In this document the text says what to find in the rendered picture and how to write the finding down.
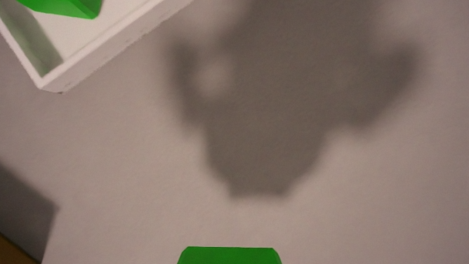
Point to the green block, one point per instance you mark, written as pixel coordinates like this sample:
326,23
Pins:
76,9
228,255

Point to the off-white shallow tray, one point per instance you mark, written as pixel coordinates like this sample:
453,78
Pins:
45,42

